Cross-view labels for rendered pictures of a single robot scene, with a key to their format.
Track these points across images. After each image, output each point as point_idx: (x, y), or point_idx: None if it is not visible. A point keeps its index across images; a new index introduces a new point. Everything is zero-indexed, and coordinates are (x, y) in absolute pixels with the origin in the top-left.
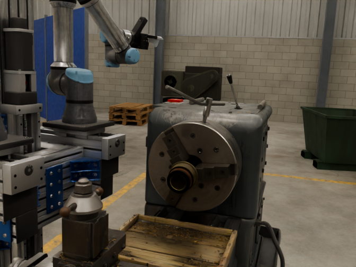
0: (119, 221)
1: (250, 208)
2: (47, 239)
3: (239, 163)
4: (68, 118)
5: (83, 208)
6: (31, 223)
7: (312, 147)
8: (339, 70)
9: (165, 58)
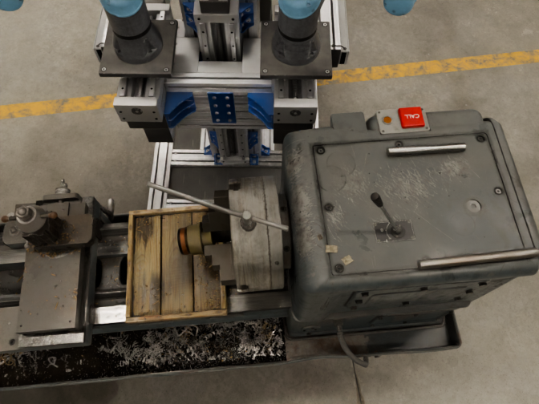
0: (522, 100)
1: (294, 313)
2: (419, 58)
3: (261, 286)
4: (272, 42)
5: (17, 224)
6: (163, 135)
7: None
8: None
9: None
